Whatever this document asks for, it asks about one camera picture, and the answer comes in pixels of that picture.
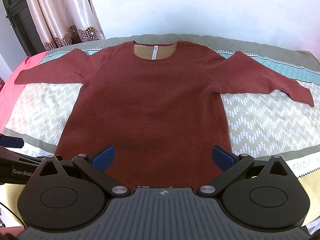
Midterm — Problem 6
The dark red long-sleeve sweater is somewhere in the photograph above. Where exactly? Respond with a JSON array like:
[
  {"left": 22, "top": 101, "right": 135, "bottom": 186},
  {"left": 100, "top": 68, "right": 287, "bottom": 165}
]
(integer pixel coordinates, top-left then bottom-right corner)
[{"left": 15, "top": 42, "right": 314, "bottom": 189}]

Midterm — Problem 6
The pink fleece blanket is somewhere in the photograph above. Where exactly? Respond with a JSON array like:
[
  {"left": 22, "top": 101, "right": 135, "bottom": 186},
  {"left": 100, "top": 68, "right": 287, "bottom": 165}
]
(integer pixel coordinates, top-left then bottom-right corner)
[{"left": 0, "top": 51, "right": 47, "bottom": 133}]

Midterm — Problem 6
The pink satin lace curtain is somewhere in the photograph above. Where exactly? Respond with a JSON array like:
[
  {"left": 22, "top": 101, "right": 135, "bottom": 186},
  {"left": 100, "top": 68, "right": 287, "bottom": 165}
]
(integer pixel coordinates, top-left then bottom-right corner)
[{"left": 26, "top": 0, "right": 104, "bottom": 50}]

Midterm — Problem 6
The dark window frame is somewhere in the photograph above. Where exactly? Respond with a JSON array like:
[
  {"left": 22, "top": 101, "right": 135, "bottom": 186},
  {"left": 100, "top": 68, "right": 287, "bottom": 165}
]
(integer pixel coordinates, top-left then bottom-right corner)
[{"left": 2, "top": 0, "right": 45, "bottom": 56}]

